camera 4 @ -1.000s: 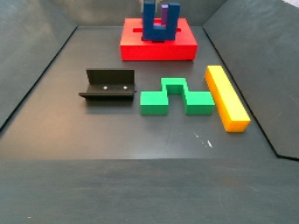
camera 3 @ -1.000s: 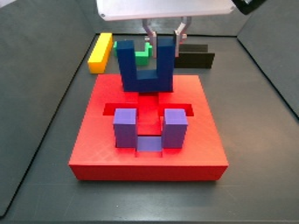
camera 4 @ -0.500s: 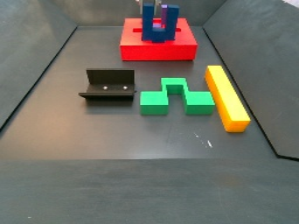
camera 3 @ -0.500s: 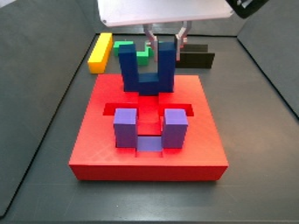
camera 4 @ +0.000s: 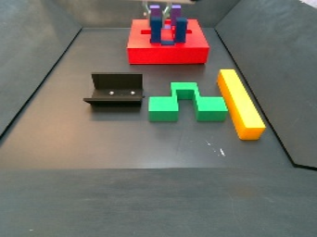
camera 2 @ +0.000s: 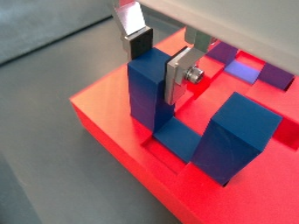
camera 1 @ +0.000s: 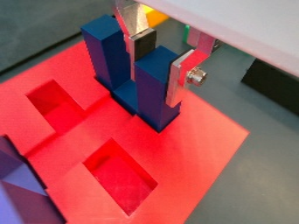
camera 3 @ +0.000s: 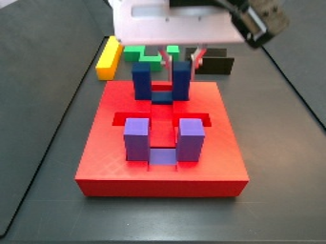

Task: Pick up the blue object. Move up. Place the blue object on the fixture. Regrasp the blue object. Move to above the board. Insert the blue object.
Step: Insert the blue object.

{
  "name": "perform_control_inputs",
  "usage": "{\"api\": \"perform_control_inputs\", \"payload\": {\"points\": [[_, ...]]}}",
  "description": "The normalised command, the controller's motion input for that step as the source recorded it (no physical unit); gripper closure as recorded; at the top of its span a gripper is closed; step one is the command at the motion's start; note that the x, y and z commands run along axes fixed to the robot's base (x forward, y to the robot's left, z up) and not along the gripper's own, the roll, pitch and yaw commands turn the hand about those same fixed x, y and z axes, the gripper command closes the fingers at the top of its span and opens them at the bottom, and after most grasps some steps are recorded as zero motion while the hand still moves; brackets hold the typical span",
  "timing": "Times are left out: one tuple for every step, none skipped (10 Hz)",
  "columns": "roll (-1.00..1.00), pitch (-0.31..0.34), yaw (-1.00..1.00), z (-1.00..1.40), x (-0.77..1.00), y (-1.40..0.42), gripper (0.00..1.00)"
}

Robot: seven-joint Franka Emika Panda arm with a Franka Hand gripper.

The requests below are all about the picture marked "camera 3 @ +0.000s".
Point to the green zigzag block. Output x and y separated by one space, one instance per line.
135 54

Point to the blue U-shaped block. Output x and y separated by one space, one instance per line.
162 92

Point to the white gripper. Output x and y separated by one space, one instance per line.
148 22

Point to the red base block with slots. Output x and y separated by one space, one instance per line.
105 174

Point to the black angle fixture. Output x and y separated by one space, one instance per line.
215 63

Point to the purple U-shaped block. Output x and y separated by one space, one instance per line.
159 143

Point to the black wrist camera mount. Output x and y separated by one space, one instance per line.
259 19

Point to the yellow bar block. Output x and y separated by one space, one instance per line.
108 59

